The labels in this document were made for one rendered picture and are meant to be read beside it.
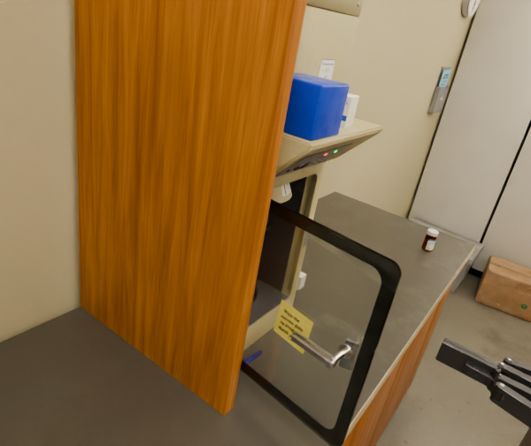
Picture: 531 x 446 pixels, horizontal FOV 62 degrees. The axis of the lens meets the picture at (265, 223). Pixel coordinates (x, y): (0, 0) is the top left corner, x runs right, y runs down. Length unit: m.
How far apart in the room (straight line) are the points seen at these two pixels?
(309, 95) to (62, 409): 0.75
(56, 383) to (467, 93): 3.40
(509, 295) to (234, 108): 3.19
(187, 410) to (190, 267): 0.30
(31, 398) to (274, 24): 0.82
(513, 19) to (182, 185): 3.24
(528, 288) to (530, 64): 1.58
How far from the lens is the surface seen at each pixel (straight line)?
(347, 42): 1.01
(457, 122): 3.83
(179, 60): 0.78
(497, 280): 3.66
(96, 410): 0.99
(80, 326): 1.18
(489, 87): 3.78
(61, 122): 1.05
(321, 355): 0.75
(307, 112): 0.74
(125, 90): 0.89
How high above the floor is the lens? 1.68
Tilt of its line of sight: 25 degrees down
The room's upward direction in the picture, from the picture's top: 10 degrees clockwise
